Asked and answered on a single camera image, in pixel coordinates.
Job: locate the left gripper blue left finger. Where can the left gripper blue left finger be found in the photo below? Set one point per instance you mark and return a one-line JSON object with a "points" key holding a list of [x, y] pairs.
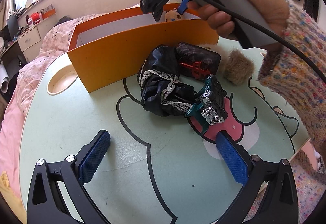
{"points": [[45, 201]]}

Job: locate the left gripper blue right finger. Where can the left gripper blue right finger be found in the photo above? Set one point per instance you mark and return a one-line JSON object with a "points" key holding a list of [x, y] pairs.
{"points": [[279, 203]]}

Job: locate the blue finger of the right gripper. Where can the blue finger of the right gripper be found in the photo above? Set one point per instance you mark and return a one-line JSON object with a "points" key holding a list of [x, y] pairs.
{"points": [[182, 7]]}

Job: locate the brown bear plush toy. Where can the brown bear plush toy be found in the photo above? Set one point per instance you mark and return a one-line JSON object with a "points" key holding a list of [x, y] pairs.
{"points": [[173, 15]]}

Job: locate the black leather pouch red clasp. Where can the black leather pouch red clasp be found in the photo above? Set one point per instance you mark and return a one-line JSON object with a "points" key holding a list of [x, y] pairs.
{"points": [[196, 62]]}

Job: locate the brown fluffy fur ball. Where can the brown fluffy fur ball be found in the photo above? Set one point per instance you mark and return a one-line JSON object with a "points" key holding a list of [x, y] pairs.
{"points": [[238, 68]]}

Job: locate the black lace satin cloth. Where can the black lace satin cloth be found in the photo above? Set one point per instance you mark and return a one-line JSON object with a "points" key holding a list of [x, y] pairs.
{"points": [[162, 92]]}

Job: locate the green toy car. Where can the green toy car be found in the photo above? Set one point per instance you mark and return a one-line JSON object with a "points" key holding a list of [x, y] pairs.
{"points": [[209, 107]]}

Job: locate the white fluffy fur ball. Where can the white fluffy fur ball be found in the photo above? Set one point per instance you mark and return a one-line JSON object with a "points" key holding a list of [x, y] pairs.
{"points": [[222, 51]]}

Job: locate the person right hand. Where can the person right hand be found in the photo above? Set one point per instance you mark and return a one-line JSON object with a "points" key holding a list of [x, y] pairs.
{"points": [[274, 12]]}

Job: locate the orange cardboard box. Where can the orange cardboard box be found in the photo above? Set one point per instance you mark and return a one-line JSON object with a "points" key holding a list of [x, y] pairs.
{"points": [[113, 46]]}

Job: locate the green cartoon lap table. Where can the green cartoon lap table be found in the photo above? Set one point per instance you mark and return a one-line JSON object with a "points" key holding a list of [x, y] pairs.
{"points": [[157, 169]]}

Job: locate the knitted speckled right sleeve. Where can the knitted speckled right sleeve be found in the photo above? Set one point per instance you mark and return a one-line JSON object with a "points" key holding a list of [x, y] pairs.
{"points": [[289, 76]]}

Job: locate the pink floral quilt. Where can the pink floral quilt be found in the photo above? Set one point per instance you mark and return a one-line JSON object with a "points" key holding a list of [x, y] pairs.
{"points": [[54, 44]]}

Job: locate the rolled white paper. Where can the rolled white paper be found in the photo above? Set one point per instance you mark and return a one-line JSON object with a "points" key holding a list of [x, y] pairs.
{"points": [[4, 79]]}

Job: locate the red container on sill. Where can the red container on sill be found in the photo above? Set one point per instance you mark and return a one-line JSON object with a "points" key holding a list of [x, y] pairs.
{"points": [[36, 17]]}

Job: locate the white drawer desk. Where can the white drawer desk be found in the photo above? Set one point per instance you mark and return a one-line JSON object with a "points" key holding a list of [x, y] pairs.
{"points": [[31, 41]]}

